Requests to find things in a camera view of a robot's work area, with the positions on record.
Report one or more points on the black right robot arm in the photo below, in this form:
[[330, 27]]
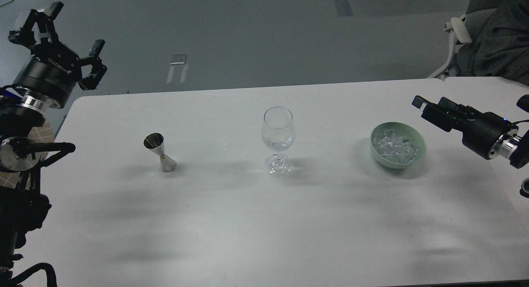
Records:
[[520, 157]]

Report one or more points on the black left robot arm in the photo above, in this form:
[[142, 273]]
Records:
[[24, 208]]

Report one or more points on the white office chair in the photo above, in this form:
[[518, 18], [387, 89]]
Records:
[[458, 35]]

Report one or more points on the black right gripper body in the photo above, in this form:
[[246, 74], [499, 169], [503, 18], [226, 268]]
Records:
[[488, 135]]

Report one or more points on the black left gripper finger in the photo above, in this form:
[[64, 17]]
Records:
[[98, 69], [35, 28]]

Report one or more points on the beige checked cloth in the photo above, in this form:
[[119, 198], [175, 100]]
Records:
[[17, 154]]

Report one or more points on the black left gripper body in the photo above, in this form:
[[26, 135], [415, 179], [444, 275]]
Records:
[[51, 71]]

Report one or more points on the steel double jigger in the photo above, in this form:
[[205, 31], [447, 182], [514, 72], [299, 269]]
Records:
[[155, 143]]

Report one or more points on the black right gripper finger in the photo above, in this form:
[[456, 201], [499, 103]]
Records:
[[441, 114], [455, 109]]

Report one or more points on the green bowl of ice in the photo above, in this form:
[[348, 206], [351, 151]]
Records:
[[396, 145]]

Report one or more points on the person in grey sweater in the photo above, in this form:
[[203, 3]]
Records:
[[501, 48]]

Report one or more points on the clear wine glass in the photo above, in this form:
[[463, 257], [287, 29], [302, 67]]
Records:
[[278, 134]]

